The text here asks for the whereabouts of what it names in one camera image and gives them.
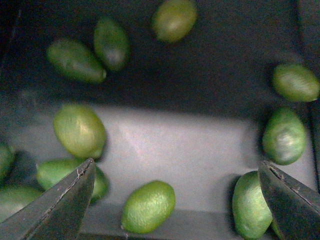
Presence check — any green avocado left edge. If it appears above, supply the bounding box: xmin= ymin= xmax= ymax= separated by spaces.
xmin=0 ymin=142 xmax=15 ymax=183

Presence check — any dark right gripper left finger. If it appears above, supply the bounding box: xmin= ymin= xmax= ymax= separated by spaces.
xmin=0 ymin=158 xmax=96 ymax=240

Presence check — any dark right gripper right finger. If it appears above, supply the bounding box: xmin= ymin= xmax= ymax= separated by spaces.
xmin=258 ymin=160 xmax=320 ymax=240

